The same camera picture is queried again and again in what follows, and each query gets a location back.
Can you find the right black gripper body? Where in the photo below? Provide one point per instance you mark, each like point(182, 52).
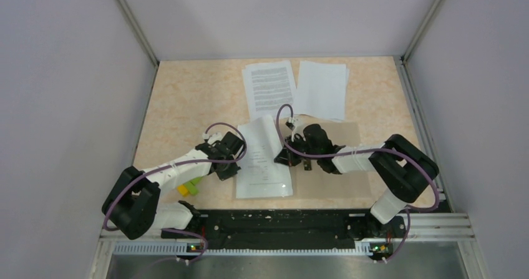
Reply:
point(298, 143)

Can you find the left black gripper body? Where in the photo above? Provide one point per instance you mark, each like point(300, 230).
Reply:
point(229, 171)

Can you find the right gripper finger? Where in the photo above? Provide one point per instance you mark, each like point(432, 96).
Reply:
point(307, 164)
point(285, 157)

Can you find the beige file folder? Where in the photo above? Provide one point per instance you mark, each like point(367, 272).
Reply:
point(317, 184)

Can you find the form paper sheet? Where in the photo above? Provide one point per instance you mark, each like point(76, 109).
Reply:
point(260, 176)

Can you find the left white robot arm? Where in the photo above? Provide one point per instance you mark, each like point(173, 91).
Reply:
point(132, 204)

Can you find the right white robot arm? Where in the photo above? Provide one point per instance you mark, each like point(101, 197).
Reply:
point(405, 170)

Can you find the long green block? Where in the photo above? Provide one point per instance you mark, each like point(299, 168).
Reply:
point(193, 182)

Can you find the blank white paper sheet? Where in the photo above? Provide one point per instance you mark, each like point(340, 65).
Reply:
point(321, 90)

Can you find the small green block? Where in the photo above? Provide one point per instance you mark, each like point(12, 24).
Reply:
point(192, 189)

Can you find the yellow block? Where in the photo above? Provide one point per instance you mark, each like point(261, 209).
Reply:
point(183, 191)

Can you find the printed text paper sheet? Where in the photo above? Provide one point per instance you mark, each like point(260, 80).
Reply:
point(268, 86)

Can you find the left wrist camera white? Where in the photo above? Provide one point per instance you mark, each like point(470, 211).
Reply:
point(212, 139)

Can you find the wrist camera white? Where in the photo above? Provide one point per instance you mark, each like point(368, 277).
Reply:
point(296, 125)
point(212, 139)

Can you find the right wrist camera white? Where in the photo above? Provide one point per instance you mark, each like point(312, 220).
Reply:
point(296, 125)

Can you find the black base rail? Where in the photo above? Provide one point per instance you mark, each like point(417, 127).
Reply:
point(291, 229)

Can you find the grey slotted cable duct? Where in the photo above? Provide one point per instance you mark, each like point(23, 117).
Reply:
point(184, 249)

